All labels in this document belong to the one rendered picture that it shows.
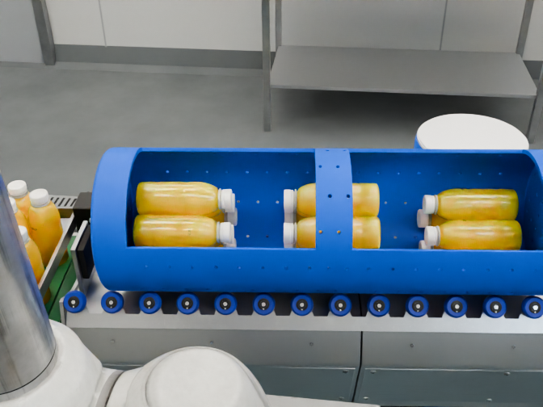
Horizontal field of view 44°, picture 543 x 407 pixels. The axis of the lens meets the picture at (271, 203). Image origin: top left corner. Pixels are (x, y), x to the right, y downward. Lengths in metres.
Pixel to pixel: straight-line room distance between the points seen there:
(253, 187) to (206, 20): 3.34
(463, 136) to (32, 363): 1.34
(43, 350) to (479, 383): 1.04
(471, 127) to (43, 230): 1.10
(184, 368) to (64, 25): 4.44
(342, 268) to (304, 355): 0.24
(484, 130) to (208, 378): 1.29
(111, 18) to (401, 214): 3.68
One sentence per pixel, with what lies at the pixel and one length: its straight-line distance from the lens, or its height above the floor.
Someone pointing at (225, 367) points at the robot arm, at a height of 1.34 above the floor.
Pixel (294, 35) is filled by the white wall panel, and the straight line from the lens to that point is 4.67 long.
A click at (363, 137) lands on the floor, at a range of 3.94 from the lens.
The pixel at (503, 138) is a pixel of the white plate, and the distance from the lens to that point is 1.82.
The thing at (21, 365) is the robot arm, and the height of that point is 1.39.
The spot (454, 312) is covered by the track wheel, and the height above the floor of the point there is 0.96.
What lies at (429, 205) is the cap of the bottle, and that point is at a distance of 1.38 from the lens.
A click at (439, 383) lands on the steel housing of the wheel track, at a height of 0.75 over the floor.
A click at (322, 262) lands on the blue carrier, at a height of 1.10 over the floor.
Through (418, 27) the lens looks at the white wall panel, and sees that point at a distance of 4.65.
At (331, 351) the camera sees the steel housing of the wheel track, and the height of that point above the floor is 0.86.
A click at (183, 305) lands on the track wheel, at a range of 1.35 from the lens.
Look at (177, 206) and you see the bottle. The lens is 1.30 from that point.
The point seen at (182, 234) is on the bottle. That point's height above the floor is 1.11.
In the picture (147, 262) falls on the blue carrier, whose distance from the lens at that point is 1.24.
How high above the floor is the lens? 1.87
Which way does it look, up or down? 34 degrees down
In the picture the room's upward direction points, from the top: 1 degrees counter-clockwise
